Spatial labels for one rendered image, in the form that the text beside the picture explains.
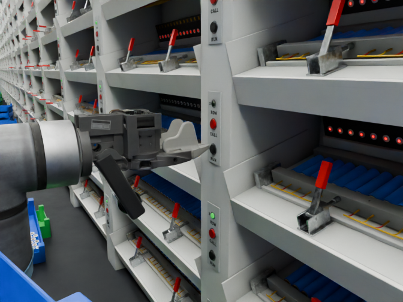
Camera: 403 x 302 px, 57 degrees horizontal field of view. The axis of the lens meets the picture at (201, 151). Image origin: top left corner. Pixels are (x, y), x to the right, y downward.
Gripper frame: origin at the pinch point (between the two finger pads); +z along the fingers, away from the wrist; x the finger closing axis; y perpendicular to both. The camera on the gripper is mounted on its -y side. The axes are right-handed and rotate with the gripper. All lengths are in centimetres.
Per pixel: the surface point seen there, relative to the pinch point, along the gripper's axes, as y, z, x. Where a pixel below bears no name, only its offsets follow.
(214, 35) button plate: 18.5, 2.4, -0.2
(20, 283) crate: -3.6, -29.3, -21.6
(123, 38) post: 23, 9, 65
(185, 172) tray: -7.3, 3.2, 12.1
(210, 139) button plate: 1.5, 2.4, 1.0
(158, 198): -22.8, 9.2, 40.5
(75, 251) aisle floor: -56, -7, 87
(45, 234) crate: -55, -15, 105
